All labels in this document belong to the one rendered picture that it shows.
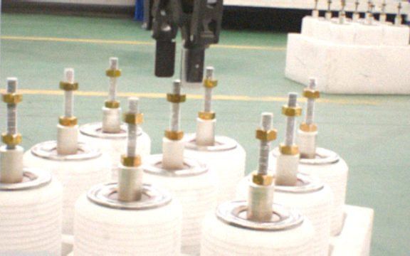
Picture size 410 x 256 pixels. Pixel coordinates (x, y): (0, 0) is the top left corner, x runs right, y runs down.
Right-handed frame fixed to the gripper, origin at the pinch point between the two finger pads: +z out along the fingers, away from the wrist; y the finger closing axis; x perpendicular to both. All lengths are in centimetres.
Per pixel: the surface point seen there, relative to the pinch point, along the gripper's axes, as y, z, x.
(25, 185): 4.3, 9.7, -16.2
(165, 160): 0.5, 9.2, -1.0
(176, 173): 3.6, 9.7, -1.1
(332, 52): -168, 20, 139
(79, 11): -485, 33, 143
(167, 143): 0.6, 7.4, -0.9
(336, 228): 3.7, 17.3, 18.6
